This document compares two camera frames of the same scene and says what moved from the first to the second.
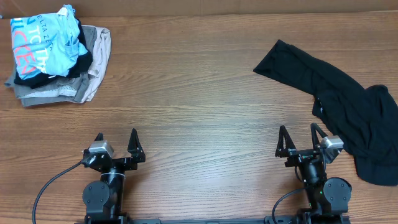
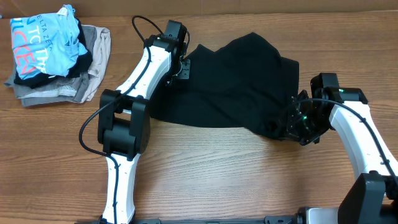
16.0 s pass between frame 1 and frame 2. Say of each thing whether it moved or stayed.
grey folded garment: stayed
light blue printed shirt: stayed
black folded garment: stayed
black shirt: moved
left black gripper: moved
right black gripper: moved
